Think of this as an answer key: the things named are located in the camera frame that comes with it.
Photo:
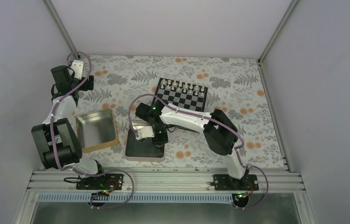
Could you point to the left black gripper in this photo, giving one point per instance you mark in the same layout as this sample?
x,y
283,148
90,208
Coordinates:
x,y
85,87

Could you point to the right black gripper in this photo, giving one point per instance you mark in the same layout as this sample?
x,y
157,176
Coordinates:
x,y
162,140

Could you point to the silver tin with black pieces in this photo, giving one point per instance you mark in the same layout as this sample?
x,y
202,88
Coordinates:
x,y
142,150

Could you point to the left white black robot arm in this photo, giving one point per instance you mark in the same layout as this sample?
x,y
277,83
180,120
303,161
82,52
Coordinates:
x,y
56,142

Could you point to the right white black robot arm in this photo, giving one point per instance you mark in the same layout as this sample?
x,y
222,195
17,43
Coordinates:
x,y
218,130

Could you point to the black grey chess board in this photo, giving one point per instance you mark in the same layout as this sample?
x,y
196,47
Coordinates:
x,y
186,97

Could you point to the empty gold silver tin lid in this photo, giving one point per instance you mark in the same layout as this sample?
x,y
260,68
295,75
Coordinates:
x,y
97,130

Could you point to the floral patterned table mat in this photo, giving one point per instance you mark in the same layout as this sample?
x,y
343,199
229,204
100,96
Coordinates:
x,y
121,83

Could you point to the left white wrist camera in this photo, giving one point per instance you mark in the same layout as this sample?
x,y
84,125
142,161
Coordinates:
x,y
76,69

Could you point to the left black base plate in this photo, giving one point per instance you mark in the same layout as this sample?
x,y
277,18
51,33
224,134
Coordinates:
x,y
106,182

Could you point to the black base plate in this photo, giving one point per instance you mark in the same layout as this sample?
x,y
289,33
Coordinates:
x,y
106,182
227,183

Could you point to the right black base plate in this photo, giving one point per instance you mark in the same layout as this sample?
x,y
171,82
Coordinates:
x,y
227,183

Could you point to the grey slotted cable duct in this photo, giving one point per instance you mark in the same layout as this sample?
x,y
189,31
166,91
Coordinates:
x,y
79,197

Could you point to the aluminium rail frame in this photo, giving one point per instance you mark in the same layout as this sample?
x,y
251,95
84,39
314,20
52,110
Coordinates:
x,y
148,180

